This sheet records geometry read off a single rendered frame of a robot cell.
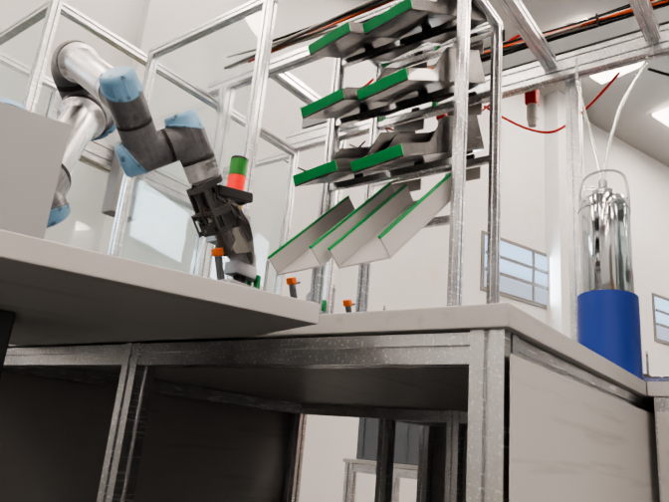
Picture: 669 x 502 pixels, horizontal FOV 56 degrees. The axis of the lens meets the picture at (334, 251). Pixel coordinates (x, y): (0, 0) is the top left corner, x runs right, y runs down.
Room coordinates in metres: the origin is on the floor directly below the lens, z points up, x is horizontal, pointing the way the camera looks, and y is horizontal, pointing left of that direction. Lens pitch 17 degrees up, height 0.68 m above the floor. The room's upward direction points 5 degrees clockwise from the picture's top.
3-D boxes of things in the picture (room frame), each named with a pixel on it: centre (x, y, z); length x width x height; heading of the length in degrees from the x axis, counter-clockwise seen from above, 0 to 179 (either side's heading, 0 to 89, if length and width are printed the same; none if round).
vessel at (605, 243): (1.66, -0.75, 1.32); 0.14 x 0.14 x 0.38
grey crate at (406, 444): (3.40, -0.57, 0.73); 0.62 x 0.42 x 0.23; 52
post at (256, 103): (1.64, 0.27, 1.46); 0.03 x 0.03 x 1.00; 52
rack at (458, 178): (1.28, -0.15, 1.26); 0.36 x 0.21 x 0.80; 52
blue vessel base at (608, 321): (1.66, -0.75, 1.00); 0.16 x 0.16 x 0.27
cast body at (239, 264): (1.42, 0.20, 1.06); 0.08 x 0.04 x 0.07; 142
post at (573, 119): (1.99, -0.81, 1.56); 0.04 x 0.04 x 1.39; 52
